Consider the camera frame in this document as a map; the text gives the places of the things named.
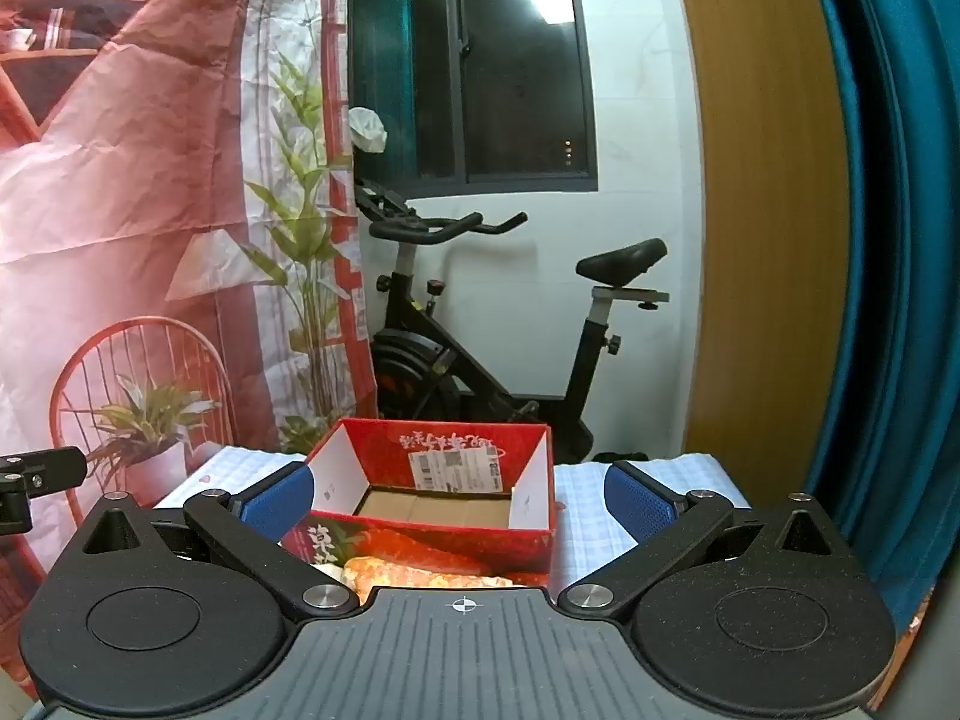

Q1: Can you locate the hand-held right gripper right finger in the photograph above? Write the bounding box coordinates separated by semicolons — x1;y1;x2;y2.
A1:
559;461;841;620

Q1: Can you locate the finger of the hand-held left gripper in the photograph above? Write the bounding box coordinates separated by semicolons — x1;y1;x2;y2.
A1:
0;447;88;496

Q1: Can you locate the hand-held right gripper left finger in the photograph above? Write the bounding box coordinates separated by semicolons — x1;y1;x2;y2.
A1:
79;461;361;620

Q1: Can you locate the orange patterned soft item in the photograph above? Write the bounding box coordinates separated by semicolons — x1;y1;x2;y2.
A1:
341;555;518;605

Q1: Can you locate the red strawberry print cardboard box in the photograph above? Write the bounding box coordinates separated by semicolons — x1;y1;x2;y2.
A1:
281;418;557;590

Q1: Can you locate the blue checked bedsheet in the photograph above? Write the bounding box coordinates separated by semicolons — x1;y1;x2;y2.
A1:
154;446;751;593

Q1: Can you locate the black exercise bike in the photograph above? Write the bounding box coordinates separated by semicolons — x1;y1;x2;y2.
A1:
352;180;672;466

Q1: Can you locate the printed backdrop cloth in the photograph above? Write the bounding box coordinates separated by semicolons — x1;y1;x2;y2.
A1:
0;0;380;683

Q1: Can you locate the wooden door panel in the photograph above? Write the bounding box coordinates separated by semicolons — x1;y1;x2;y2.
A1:
667;0;856;466

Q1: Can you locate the teal curtain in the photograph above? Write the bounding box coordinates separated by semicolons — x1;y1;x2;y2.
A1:
799;0;960;620

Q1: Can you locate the white plastic bag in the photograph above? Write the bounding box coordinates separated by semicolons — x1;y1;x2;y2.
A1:
347;106;388;155

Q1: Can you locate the dark framed window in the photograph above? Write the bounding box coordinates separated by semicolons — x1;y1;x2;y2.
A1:
349;0;601;192

